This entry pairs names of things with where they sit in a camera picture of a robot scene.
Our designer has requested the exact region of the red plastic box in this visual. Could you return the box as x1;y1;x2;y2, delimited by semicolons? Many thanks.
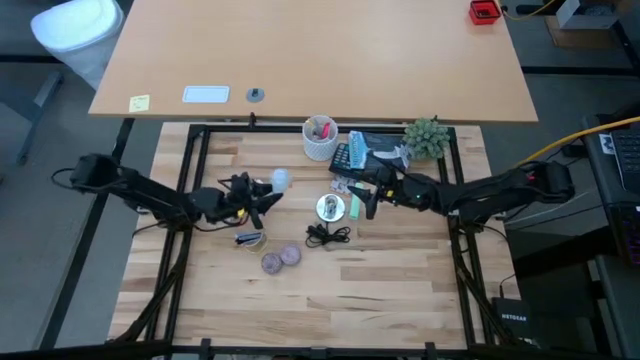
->
468;0;502;26

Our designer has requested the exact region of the blue backlit keyboard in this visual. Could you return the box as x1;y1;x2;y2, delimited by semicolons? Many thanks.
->
612;204;640;266

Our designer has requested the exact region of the white frosted lightbulb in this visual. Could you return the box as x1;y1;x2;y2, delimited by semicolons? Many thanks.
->
269;168;293;195

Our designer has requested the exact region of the white ribbed pen cup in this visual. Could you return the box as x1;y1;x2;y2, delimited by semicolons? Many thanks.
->
301;114;340;162

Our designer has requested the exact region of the tan wooden desk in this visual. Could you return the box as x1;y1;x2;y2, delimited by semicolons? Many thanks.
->
88;0;540;124

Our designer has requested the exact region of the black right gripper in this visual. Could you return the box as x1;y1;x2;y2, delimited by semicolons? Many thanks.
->
347;169;441;221

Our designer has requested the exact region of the teal book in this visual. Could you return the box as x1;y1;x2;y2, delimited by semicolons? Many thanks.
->
347;129;371;170

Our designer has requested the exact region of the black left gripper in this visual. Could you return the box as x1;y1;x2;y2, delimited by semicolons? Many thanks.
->
217;172;285;231

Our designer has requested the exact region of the yellow sticky note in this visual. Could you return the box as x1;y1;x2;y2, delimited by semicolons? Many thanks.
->
128;93;151;114

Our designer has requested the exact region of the brown cardboard box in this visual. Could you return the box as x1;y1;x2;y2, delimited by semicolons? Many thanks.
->
543;13;634;50

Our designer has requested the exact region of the grey metal box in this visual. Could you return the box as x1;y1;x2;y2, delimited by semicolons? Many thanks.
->
555;0;621;30

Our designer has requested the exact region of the white trash bin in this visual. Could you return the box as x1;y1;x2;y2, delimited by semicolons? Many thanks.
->
29;0;125;91

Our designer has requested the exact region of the white rectangular card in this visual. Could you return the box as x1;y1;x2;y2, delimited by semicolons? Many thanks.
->
181;85;231;105

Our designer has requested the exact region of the black coiled power cord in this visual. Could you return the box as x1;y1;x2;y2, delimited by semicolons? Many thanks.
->
304;223;351;249

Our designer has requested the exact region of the grey desk leg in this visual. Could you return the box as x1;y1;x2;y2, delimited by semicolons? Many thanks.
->
14;69;65;166

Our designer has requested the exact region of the black keyboard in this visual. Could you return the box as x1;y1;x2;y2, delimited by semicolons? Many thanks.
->
610;128;640;194

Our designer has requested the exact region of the white spotted card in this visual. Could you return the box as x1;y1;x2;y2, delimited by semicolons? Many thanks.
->
329;174;359;197

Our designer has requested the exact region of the black aluminium table frame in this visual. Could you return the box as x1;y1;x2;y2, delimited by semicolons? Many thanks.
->
107;113;521;360

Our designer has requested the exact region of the yellow cable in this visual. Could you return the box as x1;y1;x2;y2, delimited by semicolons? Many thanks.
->
517;115;640;166
501;0;557;22

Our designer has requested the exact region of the green succulent in pot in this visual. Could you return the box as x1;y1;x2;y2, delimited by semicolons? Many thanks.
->
402;117;451;161

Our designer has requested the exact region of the black calculator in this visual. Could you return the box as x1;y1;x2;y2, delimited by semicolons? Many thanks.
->
328;142;361;181

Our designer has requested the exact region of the black Netgear router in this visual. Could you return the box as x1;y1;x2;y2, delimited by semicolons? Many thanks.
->
491;296;536;346

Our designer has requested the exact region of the mint green stapler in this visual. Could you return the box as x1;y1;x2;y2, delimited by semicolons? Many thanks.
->
348;182;366;221

